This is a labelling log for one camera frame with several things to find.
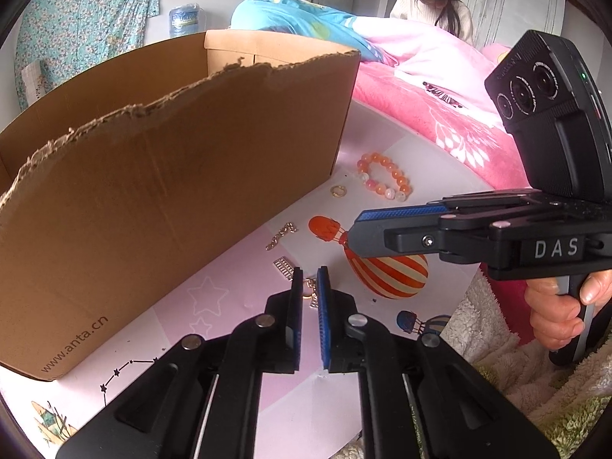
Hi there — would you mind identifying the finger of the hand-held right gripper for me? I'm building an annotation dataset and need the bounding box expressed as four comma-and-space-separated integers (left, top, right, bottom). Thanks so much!
344, 217, 516, 264
354, 190, 544, 227

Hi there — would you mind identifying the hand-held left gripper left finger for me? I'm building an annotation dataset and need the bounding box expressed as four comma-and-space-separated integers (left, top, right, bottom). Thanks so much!
55, 267, 305, 459

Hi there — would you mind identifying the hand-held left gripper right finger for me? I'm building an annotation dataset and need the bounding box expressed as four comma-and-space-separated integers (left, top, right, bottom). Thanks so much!
316, 265, 560, 459

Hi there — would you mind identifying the abacus charm with gold chain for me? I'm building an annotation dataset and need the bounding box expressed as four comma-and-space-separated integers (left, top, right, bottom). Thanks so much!
301, 277, 322, 310

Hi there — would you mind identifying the orange pink bead bracelet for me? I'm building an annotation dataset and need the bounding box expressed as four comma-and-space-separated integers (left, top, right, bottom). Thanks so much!
356, 151, 413, 202

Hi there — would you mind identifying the brown cardboard box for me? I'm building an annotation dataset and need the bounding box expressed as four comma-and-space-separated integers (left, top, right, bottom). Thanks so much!
0, 29, 361, 382

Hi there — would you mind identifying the person's right hand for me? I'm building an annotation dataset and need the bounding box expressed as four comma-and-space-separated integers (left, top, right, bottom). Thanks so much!
523, 269, 612, 352

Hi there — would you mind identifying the pink balloon print mat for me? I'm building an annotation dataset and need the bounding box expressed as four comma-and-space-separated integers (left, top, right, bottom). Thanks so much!
0, 91, 483, 459

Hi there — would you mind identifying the pink floral blanket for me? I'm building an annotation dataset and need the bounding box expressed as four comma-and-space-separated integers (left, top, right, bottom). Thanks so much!
351, 43, 543, 345

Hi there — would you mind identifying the white wardrobe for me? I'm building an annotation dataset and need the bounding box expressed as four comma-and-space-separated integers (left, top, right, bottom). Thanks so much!
466, 0, 572, 55

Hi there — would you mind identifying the cream green fleece blanket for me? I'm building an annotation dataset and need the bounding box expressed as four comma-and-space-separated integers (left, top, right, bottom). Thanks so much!
440, 268, 612, 459

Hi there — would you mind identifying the blue and pink cartoon quilt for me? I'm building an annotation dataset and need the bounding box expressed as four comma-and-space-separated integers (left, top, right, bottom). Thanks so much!
230, 0, 508, 130

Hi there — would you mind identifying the blue water jug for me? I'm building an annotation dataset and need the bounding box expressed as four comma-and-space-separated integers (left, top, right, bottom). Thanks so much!
169, 2, 207, 38

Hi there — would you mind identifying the teal floral wall cloth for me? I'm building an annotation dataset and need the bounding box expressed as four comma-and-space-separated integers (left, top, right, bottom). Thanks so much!
14, 0, 161, 111

